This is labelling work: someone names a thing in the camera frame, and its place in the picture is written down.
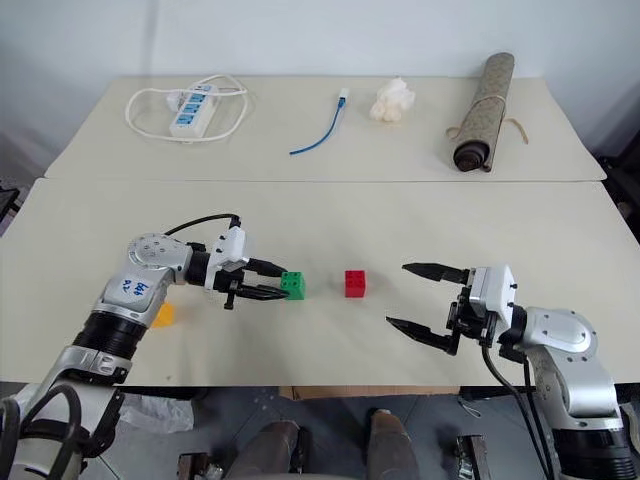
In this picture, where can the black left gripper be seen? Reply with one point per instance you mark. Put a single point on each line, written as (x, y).
(230, 282)

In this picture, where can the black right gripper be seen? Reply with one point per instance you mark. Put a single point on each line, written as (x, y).
(467, 317)

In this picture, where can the green toy brick cube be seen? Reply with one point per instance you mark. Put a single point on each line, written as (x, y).
(295, 287)

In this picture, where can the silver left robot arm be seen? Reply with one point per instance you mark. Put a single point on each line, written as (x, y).
(150, 265)

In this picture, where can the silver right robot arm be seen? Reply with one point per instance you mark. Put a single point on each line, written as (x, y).
(570, 340)

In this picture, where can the red toy brick cube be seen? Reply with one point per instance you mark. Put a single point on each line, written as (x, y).
(355, 285)

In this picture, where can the yellow toy brick cube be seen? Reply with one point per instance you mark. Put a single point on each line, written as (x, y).
(165, 317)

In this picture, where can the brown cardboard sheet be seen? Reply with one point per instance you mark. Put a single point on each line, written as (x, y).
(370, 392)

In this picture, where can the dark rounded shape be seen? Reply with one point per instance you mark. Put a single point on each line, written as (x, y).
(392, 440)
(275, 450)

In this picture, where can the clear plastic bag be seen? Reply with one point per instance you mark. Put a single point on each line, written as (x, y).
(155, 412)

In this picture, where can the white and blue power strip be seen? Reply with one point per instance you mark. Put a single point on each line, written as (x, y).
(192, 110)

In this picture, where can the rolled patterned brown scroll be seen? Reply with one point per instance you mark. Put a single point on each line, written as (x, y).
(487, 115)

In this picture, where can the small crumpled clear plastic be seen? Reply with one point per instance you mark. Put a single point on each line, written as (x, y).
(175, 99)

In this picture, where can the crumpled white tissue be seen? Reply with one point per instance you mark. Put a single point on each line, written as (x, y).
(392, 102)

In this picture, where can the black equipment beside table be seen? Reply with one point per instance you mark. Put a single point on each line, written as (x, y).
(622, 165)
(7, 197)

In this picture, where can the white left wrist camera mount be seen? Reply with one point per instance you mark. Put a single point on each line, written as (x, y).
(231, 248)

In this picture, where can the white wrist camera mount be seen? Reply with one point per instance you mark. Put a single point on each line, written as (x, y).
(492, 292)
(231, 248)

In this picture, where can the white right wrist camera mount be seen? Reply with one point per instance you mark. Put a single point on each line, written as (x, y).
(492, 292)

